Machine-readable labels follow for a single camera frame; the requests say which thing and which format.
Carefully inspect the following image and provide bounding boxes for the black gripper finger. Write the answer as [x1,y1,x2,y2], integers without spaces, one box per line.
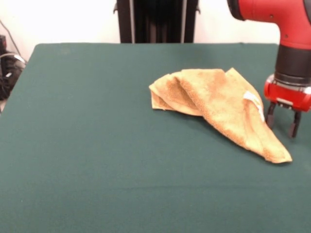
[287,111,302,138]
[265,103,276,128]

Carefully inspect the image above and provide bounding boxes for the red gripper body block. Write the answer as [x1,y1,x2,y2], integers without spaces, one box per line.
[263,74,311,113]

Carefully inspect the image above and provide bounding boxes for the tan terry towel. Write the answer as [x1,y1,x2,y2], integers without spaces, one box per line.
[148,67,293,164]

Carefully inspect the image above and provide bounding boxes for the dark green tablecloth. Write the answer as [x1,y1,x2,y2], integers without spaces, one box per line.
[0,42,311,233]

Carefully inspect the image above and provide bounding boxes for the black equipment pile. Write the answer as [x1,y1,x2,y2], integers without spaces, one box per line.
[0,52,26,100]

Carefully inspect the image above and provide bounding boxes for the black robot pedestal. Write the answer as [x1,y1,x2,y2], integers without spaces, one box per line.
[113,0,202,44]

